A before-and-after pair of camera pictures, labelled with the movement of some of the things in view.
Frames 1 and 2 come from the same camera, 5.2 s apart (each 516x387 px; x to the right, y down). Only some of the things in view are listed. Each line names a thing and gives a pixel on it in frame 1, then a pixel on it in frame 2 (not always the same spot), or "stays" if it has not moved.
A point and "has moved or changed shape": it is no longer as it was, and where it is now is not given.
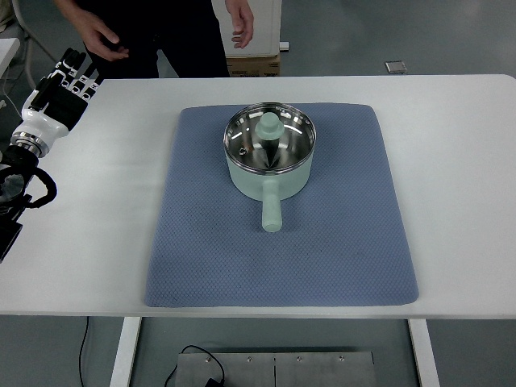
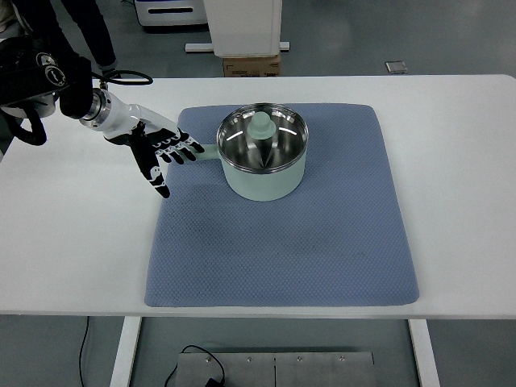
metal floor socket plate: (396, 67) stays
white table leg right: (425, 352) stays
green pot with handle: (269, 148) has moved or changed shape
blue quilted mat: (343, 238) stays
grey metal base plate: (280, 369) stays
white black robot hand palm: (39, 130) → (107, 114)
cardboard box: (269, 66) stays
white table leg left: (122, 372) stays
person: (186, 28) → (40, 18)
